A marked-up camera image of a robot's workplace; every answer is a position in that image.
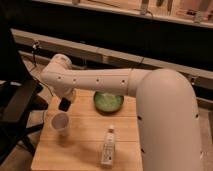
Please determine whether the black eraser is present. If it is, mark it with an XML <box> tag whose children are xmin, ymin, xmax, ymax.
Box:
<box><xmin>59</xmin><ymin>98</ymin><xmax>71</xmax><ymax>111</ymax></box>

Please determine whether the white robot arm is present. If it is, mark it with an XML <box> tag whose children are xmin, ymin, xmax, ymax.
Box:
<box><xmin>41</xmin><ymin>54</ymin><xmax>204</xmax><ymax>171</ymax></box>

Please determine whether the green bowl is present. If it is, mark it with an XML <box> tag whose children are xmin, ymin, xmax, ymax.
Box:
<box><xmin>93</xmin><ymin>92</ymin><xmax>124</xmax><ymax>113</ymax></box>

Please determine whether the black office chair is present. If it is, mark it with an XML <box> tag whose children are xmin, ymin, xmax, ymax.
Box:
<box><xmin>0</xmin><ymin>13</ymin><xmax>48</xmax><ymax>165</ymax></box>

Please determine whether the white plastic bottle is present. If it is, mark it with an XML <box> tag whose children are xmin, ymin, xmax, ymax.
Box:
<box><xmin>101</xmin><ymin>125</ymin><xmax>115</xmax><ymax>168</ymax></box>

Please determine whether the black cable left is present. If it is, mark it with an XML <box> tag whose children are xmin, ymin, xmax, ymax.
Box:
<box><xmin>31</xmin><ymin>41</ymin><xmax>54</xmax><ymax>98</ymax></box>

